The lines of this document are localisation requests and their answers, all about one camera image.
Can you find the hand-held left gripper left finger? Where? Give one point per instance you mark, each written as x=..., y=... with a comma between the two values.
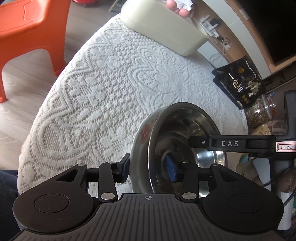
x=126, y=170

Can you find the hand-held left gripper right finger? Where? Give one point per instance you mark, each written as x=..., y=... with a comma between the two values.
x=171, y=169

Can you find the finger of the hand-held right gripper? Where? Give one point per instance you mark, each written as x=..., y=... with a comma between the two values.
x=231, y=143

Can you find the stainless steel bowl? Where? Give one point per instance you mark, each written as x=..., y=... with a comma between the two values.
x=175, y=129

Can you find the glass jar of peanuts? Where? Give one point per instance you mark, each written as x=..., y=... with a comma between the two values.
x=263, y=129

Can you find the glass jar of sunflower seeds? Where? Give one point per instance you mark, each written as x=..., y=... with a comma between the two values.
x=256, y=113

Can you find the black snack bag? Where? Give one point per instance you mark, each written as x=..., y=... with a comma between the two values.
x=240, y=85

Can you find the white lace tablecloth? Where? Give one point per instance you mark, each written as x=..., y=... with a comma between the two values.
x=92, y=104

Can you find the black television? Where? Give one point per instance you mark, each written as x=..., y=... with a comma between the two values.
x=272, y=27

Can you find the wooden cabinet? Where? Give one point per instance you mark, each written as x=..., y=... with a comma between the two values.
x=238, y=41

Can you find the white power strip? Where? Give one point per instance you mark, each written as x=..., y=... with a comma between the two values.
x=209, y=24

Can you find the person's left leg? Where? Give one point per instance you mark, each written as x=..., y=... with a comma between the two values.
x=7, y=197

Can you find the cream oval container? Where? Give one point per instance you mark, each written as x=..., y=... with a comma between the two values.
x=161, y=30

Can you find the orange plastic stool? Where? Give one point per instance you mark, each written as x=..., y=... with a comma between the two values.
x=27, y=27

